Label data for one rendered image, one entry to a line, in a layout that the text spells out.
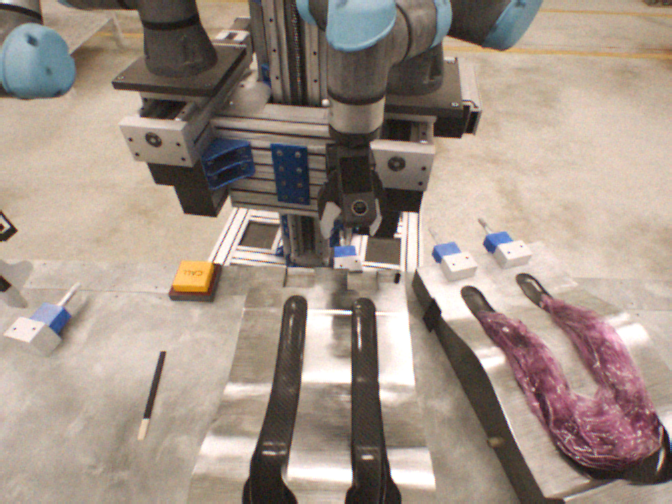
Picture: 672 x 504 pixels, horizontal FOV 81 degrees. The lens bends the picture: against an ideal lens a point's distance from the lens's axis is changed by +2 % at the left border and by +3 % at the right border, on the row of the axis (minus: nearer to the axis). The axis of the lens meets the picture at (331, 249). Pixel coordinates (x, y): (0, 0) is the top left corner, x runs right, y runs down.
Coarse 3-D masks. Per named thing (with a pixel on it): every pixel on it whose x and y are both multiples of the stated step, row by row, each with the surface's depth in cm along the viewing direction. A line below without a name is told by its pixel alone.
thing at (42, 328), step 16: (80, 288) 72; (48, 304) 68; (64, 304) 69; (32, 320) 64; (48, 320) 66; (64, 320) 68; (16, 336) 62; (32, 336) 62; (48, 336) 65; (32, 352) 66; (48, 352) 66
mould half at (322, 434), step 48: (288, 288) 64; (336, 288) 64; (384, 288) 64; (240, 336) 59; (336, 336) 59; (384, 336) 59; (240, 384) 54; (336, 384) 54; (384, 384) 54; (240, 432) 47; (336, 432) 47; (384, 432) 47; (192, 480) 42; (240, 480) 42; (288, 480) 42; (336, 480) 42; (432, 480) 42
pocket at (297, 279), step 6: (288, 276) 68; (294, 276) 68; (300, 276) 68; (306, 276) 68; (312, 276) 68; (288, 282) 68; (294, 282) 68; (300, 282) 68; (306, 282) 68; (312, 282) 68
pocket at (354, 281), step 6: (348, 276) 68; (354, 276) 68; (360, 276) 68; (366, 276) 68; (372, 276) 68; (348, 282) 68; (354, 282) 68; (360, 282) 68; (366, 282) 68; (372, 282) 68; (378, 282) 65; (348, 288) 67; (354, 288) 67; (360, 288) 67; (366, 288) 67; (372, 288) 67; (378, 288) 65
